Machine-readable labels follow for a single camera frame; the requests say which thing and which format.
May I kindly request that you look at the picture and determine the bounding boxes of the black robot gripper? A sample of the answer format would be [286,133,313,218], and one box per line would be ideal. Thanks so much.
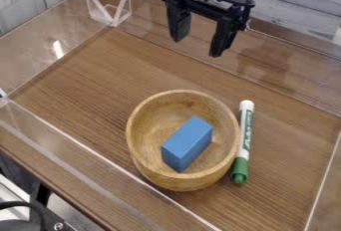
[163,0,256,58]

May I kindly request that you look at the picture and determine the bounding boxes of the blue rectangular block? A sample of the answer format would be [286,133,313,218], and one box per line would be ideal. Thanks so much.
[162,116,213,172]

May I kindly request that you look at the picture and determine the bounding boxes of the brown wooden bowl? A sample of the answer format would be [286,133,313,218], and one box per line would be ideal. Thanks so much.
[126,90,240,191]

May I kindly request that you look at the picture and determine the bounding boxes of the clear acrylic tray walls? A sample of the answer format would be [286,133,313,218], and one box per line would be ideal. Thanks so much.
[0,0,341,231]

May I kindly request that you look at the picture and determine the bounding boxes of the green white marker pen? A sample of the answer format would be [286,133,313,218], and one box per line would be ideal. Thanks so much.
[230,100,254,184]

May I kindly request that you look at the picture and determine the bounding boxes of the clear acrylic corner bracket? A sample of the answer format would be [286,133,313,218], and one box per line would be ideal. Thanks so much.
[86,0,133,27]

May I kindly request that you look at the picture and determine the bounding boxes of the black cable under table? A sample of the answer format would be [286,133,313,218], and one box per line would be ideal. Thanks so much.
[0,200,48,231]

